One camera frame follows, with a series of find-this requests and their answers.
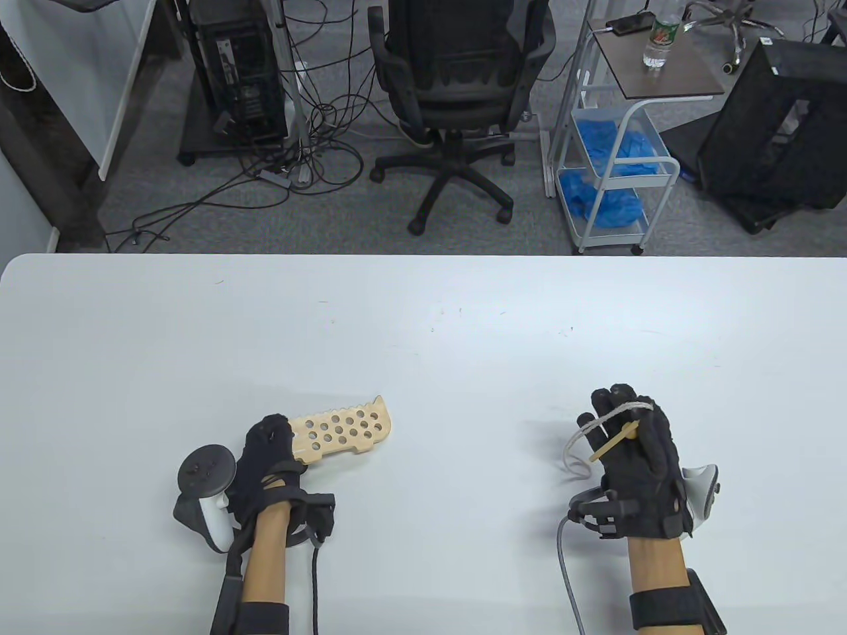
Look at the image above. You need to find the person's left hand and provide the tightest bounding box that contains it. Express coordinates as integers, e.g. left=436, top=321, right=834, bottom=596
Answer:
left=228, top=415, right=310, bottom=530

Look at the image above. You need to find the person's right hand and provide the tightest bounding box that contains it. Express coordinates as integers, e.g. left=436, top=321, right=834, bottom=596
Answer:
left=576, top=384, right=694, bottom=543

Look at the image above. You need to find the white rope with wooden needle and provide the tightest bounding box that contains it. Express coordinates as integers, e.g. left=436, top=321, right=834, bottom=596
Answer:
left=562, top=400, right=656, bottom=482

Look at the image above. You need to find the wooden crocodile lacing toy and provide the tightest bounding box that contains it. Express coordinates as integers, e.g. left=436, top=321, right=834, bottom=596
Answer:
left=288, top=396, right=396, bottom=465

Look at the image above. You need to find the person's right forearm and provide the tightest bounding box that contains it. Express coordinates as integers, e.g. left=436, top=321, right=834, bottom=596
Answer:
left=625, top=536, right=689, bottom=593

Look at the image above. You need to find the black left forearm box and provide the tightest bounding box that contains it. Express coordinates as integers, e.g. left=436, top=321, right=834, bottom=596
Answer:
left=210, top=575, right=244, bottom=635

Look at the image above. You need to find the person's left forearm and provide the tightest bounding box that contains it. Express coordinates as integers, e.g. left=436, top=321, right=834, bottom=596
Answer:
left=240, top=503, right=293, bottom=606

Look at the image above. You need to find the black right forearm box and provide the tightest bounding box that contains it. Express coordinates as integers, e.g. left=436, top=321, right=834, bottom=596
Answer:
left=685, top=569, right=727, bottom=635

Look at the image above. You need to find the grey white left hand controller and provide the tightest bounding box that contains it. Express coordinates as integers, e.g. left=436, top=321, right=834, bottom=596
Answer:
left=173, top=444, right=238, bottom=553

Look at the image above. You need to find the grey white hand controller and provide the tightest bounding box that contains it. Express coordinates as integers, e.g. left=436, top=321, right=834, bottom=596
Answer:
left=680, top=465, right=721, bottom=533
left=173, top=444, right=238, bottom=553

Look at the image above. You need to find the grey white right hand controller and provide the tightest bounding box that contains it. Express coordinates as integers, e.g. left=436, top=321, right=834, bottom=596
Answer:
left=680, top=465, right=721, bottom=533

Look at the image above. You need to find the blue gloves pile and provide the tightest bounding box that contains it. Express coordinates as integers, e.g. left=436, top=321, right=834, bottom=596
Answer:
left=576, top=119, right=668, bottom=178
left=559, top=171, right=646, bottom=229

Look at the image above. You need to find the black flat stand base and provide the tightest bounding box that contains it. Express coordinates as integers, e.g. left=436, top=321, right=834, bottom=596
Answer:
left=660, top=118, right=821, bottom=235

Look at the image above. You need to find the white rolling cart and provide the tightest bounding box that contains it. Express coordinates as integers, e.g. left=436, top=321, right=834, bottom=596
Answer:
left=544, top=13, right=681, bottom=255

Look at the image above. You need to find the black wheeled platform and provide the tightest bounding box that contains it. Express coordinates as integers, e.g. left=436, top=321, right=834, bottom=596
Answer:
left=177, top=86, right=292, bottom=166

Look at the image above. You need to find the black mesh box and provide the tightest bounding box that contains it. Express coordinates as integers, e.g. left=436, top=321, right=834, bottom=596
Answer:
left=698, top=38, right=847, bottom=212

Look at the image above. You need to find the silver metal pole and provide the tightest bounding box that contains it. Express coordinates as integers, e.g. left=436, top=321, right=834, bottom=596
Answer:
left=275, top=0, right=312, bottom=186

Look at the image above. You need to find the black computer tower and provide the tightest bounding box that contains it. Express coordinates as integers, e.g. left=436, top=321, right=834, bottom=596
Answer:
left=191, top=0, right=289, bottom=143

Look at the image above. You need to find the brown side table top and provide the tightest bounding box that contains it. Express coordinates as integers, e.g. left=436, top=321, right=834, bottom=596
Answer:
left=589, top=19, right=727, bottom=100

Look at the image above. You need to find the black office chair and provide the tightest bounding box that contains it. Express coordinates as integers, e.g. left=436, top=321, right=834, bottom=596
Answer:
left=367, top=0, right=558, bottom=235

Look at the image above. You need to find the clear plastic water bottle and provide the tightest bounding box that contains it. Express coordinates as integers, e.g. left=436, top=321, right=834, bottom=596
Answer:
left=642, top=0, right=684, bottom=70

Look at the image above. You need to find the white board panel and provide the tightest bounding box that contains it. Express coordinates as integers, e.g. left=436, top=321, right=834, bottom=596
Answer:
left=0, top=0, right=159, bottom=181

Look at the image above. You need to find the chrome chair base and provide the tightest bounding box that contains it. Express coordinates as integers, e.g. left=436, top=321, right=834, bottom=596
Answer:
left=682, top=0, right=788, bottom=73

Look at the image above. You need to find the black phone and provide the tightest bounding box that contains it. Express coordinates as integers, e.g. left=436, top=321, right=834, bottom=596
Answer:
left=605, top=13, right=656, bottom=35

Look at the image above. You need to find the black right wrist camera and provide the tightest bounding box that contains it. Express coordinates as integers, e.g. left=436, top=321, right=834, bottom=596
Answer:
left=568, top=488, right=639, bottom=540

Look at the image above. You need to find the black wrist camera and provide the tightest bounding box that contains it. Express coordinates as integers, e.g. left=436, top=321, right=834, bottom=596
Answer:
left=285, top=491, right=337, bottom=548
left=568, top=488, right=639, bottom=540

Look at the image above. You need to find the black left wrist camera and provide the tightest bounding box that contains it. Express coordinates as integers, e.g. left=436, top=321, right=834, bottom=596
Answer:
left=285, top=491, right=337, bottom=548

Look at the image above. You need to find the grey right wrist cable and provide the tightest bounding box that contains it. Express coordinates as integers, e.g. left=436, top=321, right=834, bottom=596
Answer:
left=556, top=516, right=588, bottom=635

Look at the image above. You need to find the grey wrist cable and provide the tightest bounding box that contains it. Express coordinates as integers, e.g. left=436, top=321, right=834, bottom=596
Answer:
left=310, top=546, right=325, bottom=635
left=556, top=516, right=588, bottom=635

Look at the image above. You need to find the black right arm strap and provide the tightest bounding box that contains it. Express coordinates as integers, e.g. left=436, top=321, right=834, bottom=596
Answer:
left=629, top=587, right=705, bottom=629

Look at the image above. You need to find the black arm strap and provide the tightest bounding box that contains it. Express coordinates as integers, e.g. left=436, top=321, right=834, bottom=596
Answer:
left=629, top=587, right=705, bottom=629
left=235, top=601, right=290, bottom=635

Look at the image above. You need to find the grey left wrist cable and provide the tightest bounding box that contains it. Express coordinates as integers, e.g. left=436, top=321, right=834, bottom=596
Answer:
left=310, top=546, right=325, bottom=635

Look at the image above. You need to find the black left arm strap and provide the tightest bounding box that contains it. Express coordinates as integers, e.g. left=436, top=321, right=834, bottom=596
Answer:
left=235, top=601, right=290, bottom=635

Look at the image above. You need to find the tangle of black cables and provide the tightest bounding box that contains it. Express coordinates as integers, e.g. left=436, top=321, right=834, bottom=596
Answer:
left=106, top=0, right=398, bottom=252

